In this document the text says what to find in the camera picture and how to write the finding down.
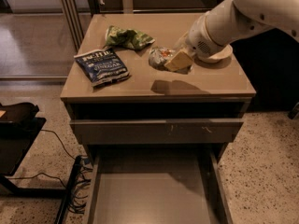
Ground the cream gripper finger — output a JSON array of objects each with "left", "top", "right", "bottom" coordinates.
[
  {"left": 164, "top": 49, "right": 193, "bottom": 72},
  {"left": 173, "top": 33, "right": 188, "bottom": 50}
]

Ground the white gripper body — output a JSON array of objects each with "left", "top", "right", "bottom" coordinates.
[{"left": 186, "top": 12, "right": 224, "bottom": 58}]

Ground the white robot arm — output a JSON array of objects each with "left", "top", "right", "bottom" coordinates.
[{"left": 165, "top": 0, "right": 299, "bottom": 71}]

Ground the tan drawer cabinet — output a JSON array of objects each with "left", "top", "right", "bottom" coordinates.
[{"left": 60, "top": 12, "right": 257, "bottom": 224}]

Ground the closed top drawer front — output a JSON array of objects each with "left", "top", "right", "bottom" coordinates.
[{"left": 70, "top": 119, "right": 243, "bottom": 145}]

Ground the open middle drawer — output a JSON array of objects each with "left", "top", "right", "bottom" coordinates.
[{"left": 83, "top": 148, "right": 234, "bottom": 224}]

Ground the white bowl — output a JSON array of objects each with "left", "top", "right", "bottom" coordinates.
[{"left": 199, "top": 45, "right": 233, "bottom": 63}]

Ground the green crumpled chip bag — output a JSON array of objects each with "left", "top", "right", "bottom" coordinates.
[{"left": 105, "top": 25, "right": 155, "bottom": 50}]

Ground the blue kettle chips bag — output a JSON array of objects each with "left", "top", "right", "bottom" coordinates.
[{"left": 74, "top": 48, "right": 130, "bottom": 87}]

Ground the black power strip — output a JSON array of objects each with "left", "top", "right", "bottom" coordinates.
[{"left": 54, "top": 156, "right": 82, "bottom": 224}]

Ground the black side table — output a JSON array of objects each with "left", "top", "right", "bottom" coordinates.
[{"left": 0, "top": 103, "right": 64, "bottom": 199}]

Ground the black cable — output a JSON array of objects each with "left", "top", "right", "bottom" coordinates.
[{"left": 41, "top": 128, "right": 78, "bottom": 161}]

